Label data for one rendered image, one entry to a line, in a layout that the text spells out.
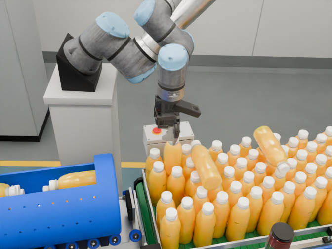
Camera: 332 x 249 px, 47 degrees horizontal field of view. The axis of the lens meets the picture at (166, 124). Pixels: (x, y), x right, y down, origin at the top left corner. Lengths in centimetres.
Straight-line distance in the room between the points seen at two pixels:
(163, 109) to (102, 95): 58
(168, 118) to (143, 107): 224
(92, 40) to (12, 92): 135
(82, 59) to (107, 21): 21
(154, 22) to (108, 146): 92
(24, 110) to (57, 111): 117
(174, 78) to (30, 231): 65
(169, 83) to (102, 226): 51
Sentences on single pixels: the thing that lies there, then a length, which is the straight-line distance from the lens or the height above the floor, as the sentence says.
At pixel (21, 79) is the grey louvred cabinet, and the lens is 289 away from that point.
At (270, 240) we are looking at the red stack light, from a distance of 115.
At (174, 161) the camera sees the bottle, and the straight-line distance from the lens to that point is 145.
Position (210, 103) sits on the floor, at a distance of 363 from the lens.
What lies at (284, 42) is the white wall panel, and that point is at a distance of 421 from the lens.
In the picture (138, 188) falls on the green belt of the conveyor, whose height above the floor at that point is 89.
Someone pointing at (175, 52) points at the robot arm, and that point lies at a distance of 119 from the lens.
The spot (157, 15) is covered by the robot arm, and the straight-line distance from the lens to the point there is 126.
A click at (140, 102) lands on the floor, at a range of 359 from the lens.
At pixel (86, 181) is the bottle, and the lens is 136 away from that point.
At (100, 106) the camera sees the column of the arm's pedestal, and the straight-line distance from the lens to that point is 184.
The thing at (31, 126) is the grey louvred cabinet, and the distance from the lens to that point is 314.
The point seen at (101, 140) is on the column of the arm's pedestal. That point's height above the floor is 82.
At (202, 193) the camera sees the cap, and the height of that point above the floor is 111.
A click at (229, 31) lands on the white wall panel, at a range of 401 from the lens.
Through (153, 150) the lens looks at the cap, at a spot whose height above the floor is 111.
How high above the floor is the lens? 215
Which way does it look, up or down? 40 degrees down
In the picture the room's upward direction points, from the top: 3 degrees clockwise
